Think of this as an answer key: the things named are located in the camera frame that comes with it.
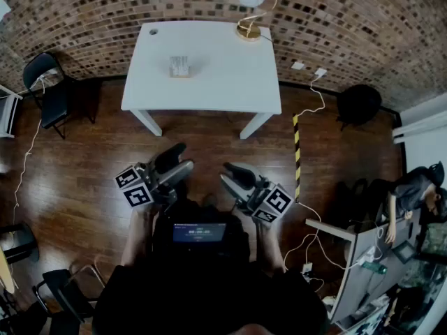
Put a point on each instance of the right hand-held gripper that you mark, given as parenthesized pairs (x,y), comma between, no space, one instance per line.
(276,202)

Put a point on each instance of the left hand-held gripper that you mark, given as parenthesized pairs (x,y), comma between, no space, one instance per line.
(138,195)

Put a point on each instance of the person's left forearm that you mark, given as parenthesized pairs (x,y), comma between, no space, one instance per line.
(136,236)

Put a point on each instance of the person's right forearm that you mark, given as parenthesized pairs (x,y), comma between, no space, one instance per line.
(270,246)

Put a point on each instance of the person's shoe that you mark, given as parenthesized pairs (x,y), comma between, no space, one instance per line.
(209,200)

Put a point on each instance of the yellow black striped floor strip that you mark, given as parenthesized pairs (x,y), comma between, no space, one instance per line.
(297,152)

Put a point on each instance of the chest-mounted phone screen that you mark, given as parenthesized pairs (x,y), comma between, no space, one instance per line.
(199,232)

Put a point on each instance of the white table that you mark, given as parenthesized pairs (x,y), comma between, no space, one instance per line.
(216,82)

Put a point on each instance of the white floor power strip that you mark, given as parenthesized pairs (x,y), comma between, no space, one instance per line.
(307,269)

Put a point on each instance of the person's black shirt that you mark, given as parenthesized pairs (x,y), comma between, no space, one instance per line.
(209,291)

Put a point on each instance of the black backpack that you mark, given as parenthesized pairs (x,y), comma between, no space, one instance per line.
(356,197)

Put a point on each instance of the black folding chair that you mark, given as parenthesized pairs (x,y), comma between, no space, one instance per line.
(52,100)

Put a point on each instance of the black round stool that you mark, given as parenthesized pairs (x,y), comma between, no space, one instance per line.
(359,103)

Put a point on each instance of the green circuit board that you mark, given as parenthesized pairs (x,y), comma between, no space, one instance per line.
(375,268)

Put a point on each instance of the black low stool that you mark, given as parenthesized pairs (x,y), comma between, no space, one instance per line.
(24,243)

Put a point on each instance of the white shelf unit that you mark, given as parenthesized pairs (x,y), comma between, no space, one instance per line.
(7,117)

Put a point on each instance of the black square framed device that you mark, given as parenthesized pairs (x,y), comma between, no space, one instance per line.
(404,252)

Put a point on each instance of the round wooden table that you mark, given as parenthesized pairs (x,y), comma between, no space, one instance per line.
(5,271)

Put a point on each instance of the white wall socket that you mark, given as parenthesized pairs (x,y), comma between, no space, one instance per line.
(298,65)

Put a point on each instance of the white wall plug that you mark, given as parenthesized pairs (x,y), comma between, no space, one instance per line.
(320,72)

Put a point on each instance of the black metal frame chair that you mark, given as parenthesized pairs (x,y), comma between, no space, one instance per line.
(66,291)

